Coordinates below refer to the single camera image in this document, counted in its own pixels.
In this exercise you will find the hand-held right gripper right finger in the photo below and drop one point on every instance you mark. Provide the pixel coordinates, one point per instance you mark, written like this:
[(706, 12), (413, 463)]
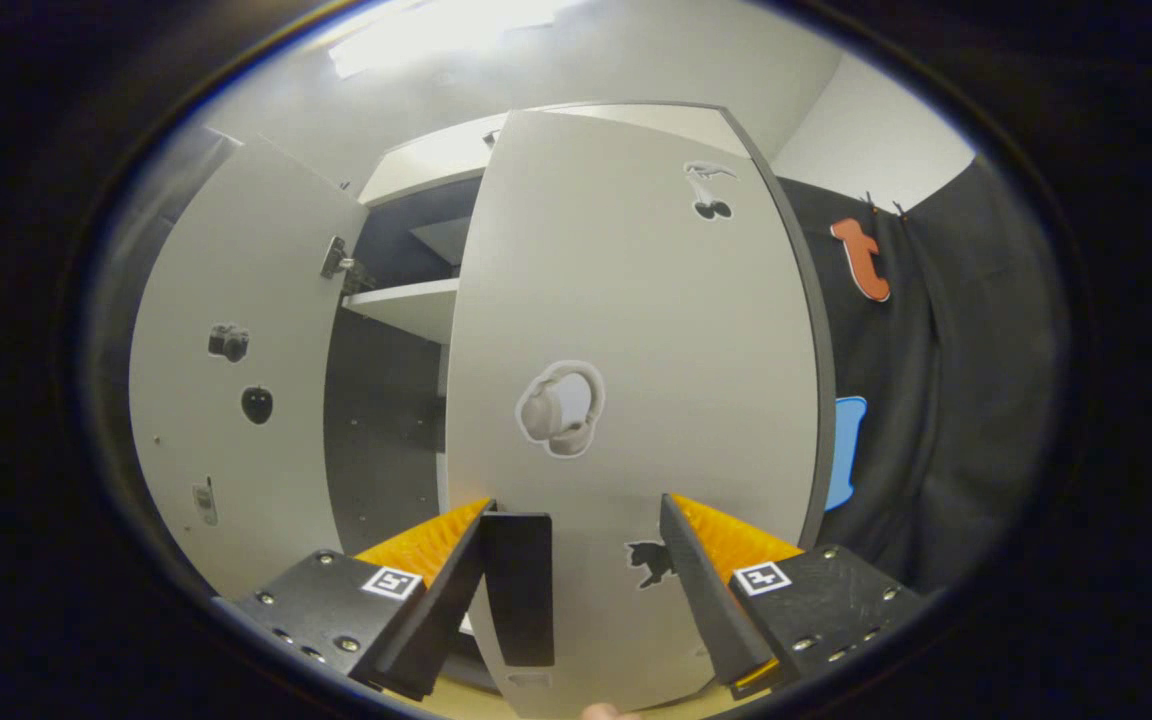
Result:
[(711, 610)]

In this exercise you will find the white cabinet drawer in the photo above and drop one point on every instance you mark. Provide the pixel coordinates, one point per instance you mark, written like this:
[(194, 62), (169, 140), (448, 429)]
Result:
[(426, 160)]

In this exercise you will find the white door with camera sticker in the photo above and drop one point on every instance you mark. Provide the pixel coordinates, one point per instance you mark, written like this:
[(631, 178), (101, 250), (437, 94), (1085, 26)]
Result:
[(236, 250)]

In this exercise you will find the white and grey cabinet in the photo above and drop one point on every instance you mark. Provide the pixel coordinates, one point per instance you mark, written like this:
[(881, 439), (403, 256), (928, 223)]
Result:
[(386, 450)]

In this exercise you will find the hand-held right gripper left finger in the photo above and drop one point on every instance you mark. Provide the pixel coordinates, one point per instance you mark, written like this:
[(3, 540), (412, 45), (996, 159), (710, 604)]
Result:
[(441, 620)]

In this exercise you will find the black backdrop cloth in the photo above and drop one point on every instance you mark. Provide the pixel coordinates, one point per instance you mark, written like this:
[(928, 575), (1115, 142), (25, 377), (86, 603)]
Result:
[(966, 400)]

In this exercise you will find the white door with headphones sticker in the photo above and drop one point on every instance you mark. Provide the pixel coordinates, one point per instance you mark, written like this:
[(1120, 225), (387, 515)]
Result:
[(636, 320)]

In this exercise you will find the white cabinet shelf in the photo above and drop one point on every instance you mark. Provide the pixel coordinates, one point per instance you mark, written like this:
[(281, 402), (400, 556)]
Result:
[(416, 305), (446, 238)]

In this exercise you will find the metal door hinge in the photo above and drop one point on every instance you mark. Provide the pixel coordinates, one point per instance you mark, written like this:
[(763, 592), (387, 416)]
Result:
[(336, 258)]

